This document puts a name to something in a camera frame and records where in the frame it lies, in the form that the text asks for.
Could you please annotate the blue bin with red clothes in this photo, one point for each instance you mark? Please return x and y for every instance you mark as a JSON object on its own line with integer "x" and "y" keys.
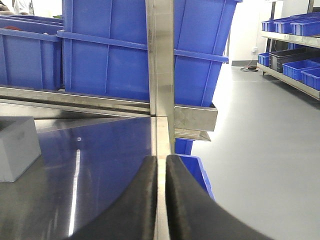
{"x": 30, "y": 52}

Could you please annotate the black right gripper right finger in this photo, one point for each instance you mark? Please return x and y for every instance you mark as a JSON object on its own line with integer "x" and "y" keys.
{"x": 194, "y": 215}

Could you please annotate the gray square hollow base block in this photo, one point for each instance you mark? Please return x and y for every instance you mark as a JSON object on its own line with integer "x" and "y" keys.
{"x": 19, "y": 146}

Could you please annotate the stainless steel shelf rack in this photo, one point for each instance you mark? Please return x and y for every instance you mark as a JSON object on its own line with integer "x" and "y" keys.
{"x": 177, "y": 121}

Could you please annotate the far steel shelf rack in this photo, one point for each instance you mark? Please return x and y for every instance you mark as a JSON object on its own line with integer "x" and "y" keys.
{"x": 294, "y": 32}

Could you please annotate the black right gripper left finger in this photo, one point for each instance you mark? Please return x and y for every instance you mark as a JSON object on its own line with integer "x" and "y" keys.
{"x": 133, "y": 215}

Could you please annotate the blue bin below table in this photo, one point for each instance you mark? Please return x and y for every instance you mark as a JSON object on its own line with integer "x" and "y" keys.
{"x": 183, "y": 148}

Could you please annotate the large blue plastic bin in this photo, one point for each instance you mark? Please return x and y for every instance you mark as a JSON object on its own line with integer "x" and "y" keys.
{"x": 105, "y": 48}

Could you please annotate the black plastic bin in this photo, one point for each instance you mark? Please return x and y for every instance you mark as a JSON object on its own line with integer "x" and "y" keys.
{"x": 278, "y": 58}

